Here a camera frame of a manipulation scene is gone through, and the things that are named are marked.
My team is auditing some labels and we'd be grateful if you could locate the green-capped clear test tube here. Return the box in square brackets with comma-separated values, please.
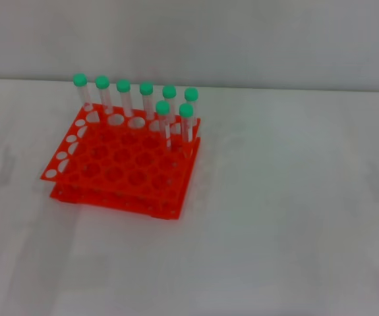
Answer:
[95, 75, 115, 115]
[155, 101, 174, 153]
[138, 81, 156, 120]
[115, 79, 134, 117]
[178, 103, 196, 157]
[72, 72, 94, 111]
[184, 88, 200, 128]
[161, 84, 177, 116]

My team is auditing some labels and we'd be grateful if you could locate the orange test tube rack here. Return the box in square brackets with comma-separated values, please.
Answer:
[40, 103, 202, 221]

